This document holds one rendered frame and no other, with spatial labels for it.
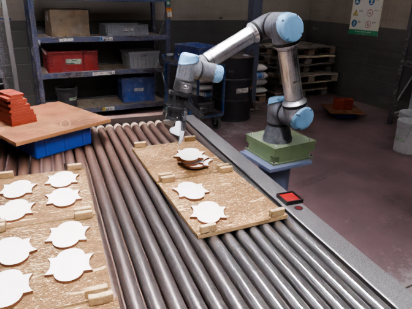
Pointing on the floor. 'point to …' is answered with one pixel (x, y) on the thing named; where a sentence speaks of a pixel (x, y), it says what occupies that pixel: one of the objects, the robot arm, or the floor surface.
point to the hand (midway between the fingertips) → (176, 138)
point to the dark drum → (236, 88)
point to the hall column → (256, 7)
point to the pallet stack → (309, 66)
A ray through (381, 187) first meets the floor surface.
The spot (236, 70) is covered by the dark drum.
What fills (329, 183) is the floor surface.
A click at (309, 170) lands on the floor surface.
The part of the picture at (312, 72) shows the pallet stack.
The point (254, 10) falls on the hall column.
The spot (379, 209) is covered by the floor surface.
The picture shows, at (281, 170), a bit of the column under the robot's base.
